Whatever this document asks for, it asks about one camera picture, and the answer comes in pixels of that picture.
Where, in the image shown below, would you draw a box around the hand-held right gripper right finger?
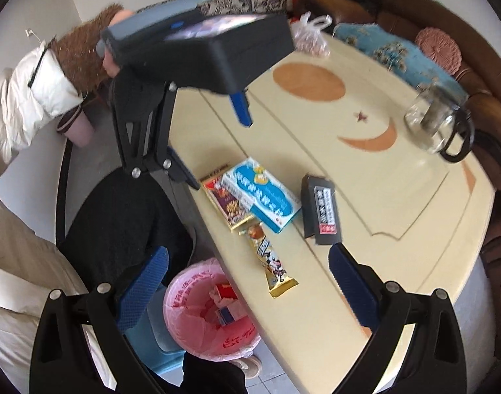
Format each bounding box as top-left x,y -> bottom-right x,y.
328,243 -> 471,394

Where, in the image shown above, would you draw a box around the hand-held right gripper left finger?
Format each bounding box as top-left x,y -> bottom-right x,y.
29,246 -> 169,394

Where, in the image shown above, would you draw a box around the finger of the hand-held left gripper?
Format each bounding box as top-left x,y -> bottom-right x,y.
229,89 -> 254,128
109,67 -> 202,192

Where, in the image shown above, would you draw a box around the red and gold box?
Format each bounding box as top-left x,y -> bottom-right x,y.
200,164 -> 255,231

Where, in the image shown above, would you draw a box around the pink lined trash bin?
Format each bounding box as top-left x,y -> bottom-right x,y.
163,257 -> 263,362

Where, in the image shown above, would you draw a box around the blue and white medicine box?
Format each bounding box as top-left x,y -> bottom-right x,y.
221,157 -> 303,234

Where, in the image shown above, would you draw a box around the yellow snack wrapper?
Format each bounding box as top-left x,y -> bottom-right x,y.
238,222 -> 299,298

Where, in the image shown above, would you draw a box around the black rectangular box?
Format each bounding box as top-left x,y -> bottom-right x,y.
300,173 -> 342,246

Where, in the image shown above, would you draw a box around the person's left forearm brown sleeve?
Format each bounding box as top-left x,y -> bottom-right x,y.
53,4 -> 126,92

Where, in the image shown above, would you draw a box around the person's left hand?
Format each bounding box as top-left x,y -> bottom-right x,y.
100,9 -> 133,79

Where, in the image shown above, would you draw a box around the dark floral patterned cover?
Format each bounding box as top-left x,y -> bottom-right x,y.
197,0 -> 288,15

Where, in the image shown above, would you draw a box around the light blue stool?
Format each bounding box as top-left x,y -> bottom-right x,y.
122,295 -> 186,375

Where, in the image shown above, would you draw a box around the person's legs black pants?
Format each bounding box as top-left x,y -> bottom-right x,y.
57,167 -> 248,394

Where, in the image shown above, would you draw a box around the clear plastic bag of nuts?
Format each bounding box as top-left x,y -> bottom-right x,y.
293,13 -> 332,56

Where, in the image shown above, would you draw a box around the beige coffee table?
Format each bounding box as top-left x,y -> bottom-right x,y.
167,35 -> 495,394

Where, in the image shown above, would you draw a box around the blue floral cushion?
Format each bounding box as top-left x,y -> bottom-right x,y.
332,22 -> 469,100

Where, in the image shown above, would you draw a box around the white puffer jacket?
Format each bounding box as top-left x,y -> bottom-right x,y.
0,44 -> 96,183

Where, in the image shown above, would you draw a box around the round pink cushion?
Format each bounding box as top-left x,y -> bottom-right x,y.
415,27 -> 463,71

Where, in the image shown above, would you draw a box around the brown leather sofa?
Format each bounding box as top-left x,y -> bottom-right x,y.
295,0 -> 501,192

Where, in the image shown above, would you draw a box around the glass teapot black handle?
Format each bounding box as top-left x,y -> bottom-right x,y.
404,82 -> 476,163

